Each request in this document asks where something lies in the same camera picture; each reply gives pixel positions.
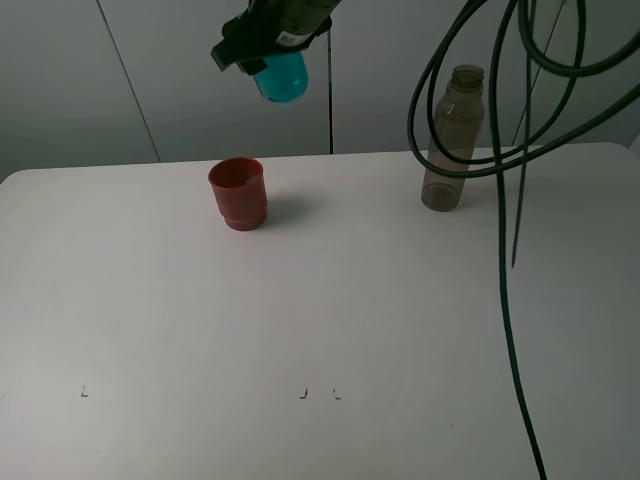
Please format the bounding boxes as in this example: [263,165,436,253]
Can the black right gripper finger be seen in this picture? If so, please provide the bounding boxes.
[210,31,267,75]

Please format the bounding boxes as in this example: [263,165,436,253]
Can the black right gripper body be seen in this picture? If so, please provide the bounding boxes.
[223,0,341,50]

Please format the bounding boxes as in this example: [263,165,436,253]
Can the teal transparent plastic cup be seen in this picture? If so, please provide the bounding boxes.
[253,52,308,104]

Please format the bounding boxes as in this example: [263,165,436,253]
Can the brown transparent plastic bottle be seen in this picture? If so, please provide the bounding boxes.
[421,65,484,212]

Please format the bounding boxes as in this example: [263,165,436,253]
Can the red plastic cup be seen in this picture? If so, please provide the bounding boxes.
[208,157,268,231]

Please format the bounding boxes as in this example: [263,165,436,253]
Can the black camera cable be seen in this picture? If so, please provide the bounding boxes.
[407,0,640,480]

